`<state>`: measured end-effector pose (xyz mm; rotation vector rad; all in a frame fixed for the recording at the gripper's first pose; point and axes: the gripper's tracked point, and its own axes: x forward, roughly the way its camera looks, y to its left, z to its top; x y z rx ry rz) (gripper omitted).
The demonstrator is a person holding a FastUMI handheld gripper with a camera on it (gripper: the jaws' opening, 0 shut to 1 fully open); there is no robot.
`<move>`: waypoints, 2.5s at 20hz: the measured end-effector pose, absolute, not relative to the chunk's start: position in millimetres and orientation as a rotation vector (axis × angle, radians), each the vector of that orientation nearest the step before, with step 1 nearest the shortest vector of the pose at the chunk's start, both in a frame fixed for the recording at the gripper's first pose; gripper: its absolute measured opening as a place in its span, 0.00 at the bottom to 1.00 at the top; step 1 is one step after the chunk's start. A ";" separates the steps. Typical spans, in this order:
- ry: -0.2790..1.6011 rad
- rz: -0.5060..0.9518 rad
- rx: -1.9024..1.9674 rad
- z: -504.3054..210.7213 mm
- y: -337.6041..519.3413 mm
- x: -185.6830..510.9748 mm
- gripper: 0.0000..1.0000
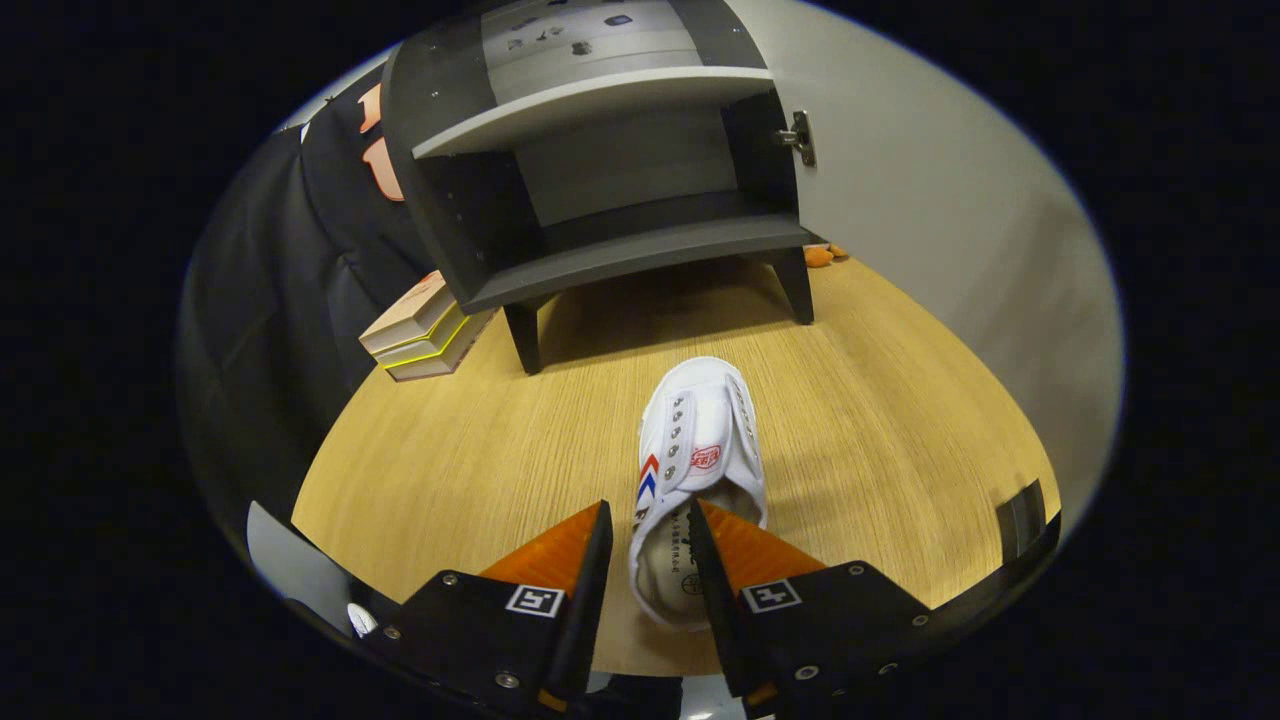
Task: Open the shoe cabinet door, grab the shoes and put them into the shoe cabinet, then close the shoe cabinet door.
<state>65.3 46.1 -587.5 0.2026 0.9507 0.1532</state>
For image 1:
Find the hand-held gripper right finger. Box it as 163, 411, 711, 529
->
688, 498, 936, 716

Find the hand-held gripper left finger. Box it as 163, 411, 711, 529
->
365, 500, 614, 713

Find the white canvas shoe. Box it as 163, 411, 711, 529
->
628, 356, 769, 633

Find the dark grey shoe cabinet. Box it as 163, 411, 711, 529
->
380, 0, 831, 376

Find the yellow edged book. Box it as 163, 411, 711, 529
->
375, 305, 476, 369

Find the black backdrop cloth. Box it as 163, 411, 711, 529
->
180, 60, 471, 521

